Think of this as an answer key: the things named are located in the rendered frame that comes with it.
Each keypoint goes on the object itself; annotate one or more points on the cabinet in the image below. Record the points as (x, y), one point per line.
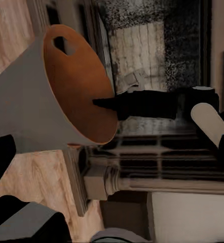
(130, 210)

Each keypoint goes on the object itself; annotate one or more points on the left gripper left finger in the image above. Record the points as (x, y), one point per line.
(7, 152)

